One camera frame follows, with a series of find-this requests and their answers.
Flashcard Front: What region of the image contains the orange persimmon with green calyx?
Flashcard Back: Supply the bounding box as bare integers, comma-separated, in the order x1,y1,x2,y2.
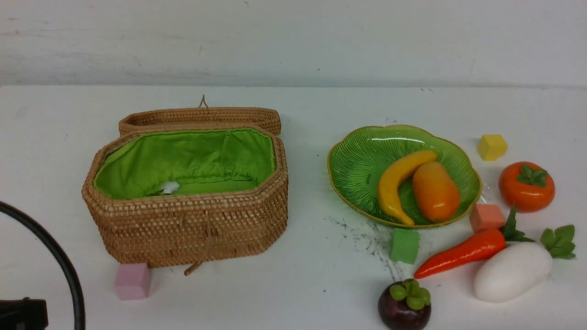
498,161,556,213

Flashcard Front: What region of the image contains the light pink foam cube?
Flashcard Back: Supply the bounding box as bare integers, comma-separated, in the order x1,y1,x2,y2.
115,263,151,301

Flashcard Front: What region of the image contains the white radish with green leaves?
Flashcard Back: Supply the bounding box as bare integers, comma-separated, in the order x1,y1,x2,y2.
472,224,575,303

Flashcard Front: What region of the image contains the yellow banana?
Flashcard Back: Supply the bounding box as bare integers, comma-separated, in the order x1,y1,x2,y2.
377,150,439,227

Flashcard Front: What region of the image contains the green foam cube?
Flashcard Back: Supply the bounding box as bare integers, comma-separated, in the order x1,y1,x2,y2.
389,227,420,264

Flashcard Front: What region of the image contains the dark purple mangosteen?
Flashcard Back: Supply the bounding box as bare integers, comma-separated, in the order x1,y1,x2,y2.
377,279,432,330

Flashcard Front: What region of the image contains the black cable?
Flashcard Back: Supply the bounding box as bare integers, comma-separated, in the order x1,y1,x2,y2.
0,201,86,330

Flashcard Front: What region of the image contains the orange carrot with green leaves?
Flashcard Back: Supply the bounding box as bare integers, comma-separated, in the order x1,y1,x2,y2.
414,208,535,280

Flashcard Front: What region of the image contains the green glass leaf plate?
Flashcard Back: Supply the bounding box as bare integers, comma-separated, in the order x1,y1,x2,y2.
327,125,482,229

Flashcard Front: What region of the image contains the salmon pink foam cube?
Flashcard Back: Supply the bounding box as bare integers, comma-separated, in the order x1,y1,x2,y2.
470,204,505,233

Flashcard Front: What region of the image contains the yellow foam cube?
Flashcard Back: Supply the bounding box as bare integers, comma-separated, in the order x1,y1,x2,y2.
476,134,508,161

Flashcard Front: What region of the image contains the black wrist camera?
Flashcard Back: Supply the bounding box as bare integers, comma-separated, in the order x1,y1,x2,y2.
0,297,49,330

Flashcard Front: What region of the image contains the orange yellow mango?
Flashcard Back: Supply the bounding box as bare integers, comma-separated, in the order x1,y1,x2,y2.
412,162,460,223

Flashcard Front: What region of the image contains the woven wicker basket lid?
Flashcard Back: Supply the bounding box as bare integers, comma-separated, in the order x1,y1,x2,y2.
119,95,282,136

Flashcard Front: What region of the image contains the woven wicker basket green lining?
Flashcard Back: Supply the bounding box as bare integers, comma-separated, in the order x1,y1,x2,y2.
82,127,288,275

